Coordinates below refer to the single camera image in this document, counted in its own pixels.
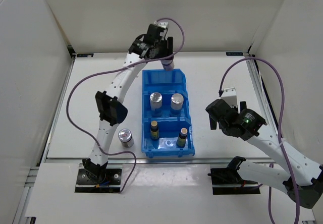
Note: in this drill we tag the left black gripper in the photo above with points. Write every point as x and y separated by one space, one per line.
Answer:
167 51

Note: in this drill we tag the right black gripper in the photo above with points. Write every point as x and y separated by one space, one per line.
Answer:
213 124

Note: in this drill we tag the dark spice jar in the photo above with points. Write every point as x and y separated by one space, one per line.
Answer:
126 138
168 65

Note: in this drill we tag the blue-white shaker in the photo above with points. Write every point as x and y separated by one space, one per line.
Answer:
156 102
177 101

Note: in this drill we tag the yellow-label brown bottle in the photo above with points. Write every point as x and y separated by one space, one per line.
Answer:
181 141
154 130

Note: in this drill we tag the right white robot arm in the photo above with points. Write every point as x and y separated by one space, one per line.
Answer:
299 177

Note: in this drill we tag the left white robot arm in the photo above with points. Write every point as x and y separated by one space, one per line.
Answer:
110 105

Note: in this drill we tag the blue three-compartment plastic bin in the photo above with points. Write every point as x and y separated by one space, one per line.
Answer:
166 83

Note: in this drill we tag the right blue corner label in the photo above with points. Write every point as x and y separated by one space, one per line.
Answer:
234 54

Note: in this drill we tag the blue corner label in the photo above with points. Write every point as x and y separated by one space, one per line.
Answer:
234 54
85 55

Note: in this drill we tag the left blue corner label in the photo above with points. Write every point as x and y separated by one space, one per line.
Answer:
85 55

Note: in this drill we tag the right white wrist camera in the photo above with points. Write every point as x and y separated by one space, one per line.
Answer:
228 98

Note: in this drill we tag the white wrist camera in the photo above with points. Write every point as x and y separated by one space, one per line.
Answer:
164 25
228 98

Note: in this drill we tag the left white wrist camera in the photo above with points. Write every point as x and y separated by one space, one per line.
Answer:
164 25

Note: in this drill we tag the right aluminium side rail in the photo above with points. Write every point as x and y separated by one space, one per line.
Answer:
264 101

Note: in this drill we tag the aluminium side rail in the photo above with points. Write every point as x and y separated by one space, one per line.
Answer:
264 101
44 152

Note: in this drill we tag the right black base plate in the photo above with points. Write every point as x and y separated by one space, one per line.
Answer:
227 182

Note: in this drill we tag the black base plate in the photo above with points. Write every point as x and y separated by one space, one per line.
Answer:
109 182
227 182

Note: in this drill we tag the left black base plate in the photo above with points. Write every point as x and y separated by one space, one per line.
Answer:
109 182

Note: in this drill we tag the left aluminium side rail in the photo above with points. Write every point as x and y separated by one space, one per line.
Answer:
44 152

